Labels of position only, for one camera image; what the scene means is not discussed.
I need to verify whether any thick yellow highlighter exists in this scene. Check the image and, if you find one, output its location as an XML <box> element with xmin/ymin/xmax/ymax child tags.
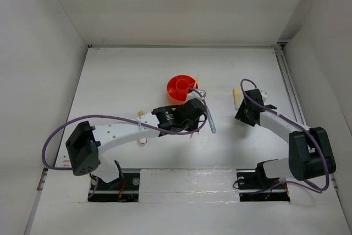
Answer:
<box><xmin>233</xmin><ymin>88</ymin><xmax>241</xmax><ymax>110</ymax></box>

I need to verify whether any blue grey marker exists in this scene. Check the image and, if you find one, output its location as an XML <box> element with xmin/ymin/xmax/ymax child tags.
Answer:
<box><xmin>207</xmin><ymin>109</ymin><xmax>217</xmax><ymax>134</ymax></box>

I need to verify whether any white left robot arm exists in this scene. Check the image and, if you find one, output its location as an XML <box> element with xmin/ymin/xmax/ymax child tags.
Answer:
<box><xmin>65</xmin><ymin>99</ymin><xmax>206</xmax><ymax>189</ymax></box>

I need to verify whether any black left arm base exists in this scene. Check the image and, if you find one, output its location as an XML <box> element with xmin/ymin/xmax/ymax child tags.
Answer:
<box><xmin>87</xmin><ymin>161</ymin><xmax>141</xmax><ymax>203</ymax></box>

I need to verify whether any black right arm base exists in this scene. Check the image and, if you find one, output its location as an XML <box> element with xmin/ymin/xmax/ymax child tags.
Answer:
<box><xmin>233</xmin><ymin>166</ymin><xmax>290</xmax><ymax>202</ymax></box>

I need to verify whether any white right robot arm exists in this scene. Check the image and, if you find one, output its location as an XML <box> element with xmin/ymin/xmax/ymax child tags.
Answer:
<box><xmin>235</xmin><ymin>89</ymin><xmax>336</xmax><ymax>188</ymax></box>

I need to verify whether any orange round divided container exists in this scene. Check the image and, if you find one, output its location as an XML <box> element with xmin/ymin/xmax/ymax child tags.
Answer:
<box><xmin>167</xmin><ymin>75</ymin><xmax>195</xmax><ymax>105</ymax></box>

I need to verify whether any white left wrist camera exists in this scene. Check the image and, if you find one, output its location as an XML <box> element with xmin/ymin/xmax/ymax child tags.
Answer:
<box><xmin>185</xmin><ymin>89</ymin><xmax>206</xmax><ymax>103</ymax></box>

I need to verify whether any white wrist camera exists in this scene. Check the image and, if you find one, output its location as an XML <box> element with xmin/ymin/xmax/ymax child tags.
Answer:
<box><xmin>260</xmin><ymin>90</ymin><xmax>268</xmax><ymax>103</ymax></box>
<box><xmin>185</xmin><ymin>89</ymin><xmax>206</xmax><ymax>103</ymax></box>

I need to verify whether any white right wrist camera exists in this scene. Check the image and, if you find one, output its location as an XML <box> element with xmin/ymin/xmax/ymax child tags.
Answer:
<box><xmin>260</xmin><ymin>90</ymin><xmax>268</xmax><ymax>103</ymax></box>

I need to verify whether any aluminium side rail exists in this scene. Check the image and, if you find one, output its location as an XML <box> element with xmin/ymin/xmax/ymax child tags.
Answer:
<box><xmin>274</xmin><ymin>42</ymin><xmax>306</xmax><ymax>125</ymax></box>

